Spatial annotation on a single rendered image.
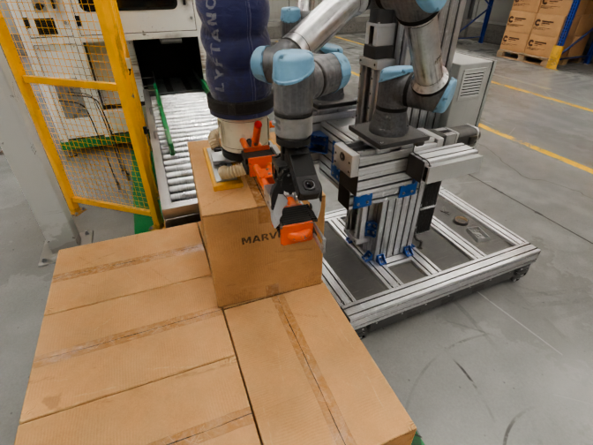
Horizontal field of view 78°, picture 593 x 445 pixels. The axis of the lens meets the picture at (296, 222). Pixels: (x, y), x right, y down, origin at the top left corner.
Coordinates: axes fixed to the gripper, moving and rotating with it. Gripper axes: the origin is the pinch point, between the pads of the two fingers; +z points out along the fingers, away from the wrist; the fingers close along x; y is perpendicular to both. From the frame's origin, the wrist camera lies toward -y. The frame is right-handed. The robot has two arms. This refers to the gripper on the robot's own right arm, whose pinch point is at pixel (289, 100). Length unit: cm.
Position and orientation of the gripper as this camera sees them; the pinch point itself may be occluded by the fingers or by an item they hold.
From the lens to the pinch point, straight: 168.8
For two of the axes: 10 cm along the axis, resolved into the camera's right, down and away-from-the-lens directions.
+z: 0.0, 8.2, 5.7
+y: 3.0, 5.4, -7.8
